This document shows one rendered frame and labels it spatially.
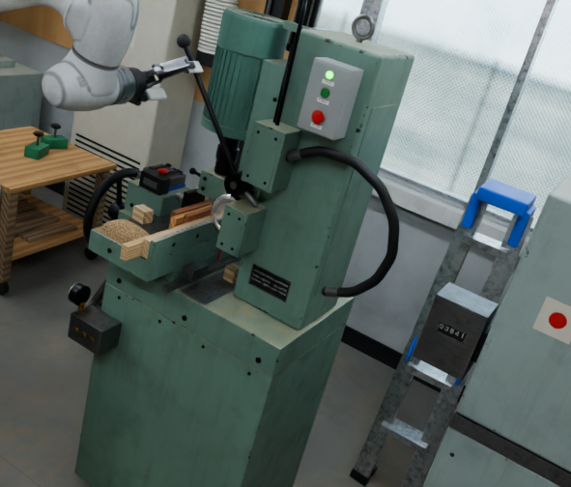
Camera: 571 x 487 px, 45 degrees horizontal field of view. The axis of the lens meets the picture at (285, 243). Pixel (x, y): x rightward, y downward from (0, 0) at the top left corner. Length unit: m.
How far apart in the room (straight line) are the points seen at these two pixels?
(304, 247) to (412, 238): 1.48
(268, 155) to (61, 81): 0.48
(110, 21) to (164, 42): 1.87
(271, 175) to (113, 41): 0.46
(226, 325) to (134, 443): 0.56
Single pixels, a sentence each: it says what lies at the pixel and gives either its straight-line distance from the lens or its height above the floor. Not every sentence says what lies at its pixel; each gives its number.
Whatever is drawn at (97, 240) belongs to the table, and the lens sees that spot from 1.86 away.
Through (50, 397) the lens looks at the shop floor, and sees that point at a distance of 2.72.
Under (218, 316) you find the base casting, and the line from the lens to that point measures 1.78.
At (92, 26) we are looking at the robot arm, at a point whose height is 1.45.
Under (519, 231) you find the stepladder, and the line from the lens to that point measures 2.26.
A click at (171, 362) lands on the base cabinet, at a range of 1.94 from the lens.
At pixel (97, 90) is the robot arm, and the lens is 1.53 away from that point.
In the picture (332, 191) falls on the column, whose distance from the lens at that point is 1.65.
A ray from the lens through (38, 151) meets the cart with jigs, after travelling 3.34.
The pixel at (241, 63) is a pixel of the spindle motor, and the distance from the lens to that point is 1.78.
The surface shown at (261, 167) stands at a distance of 1.64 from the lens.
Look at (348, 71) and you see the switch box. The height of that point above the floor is 1.47.
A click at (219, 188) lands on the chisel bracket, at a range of 1.92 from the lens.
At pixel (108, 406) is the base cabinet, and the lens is 2.19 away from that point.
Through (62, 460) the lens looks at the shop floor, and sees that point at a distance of 2.48.
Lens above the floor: 1.69
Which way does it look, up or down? 23 degrees down
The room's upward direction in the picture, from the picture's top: 15 degrees clockwise
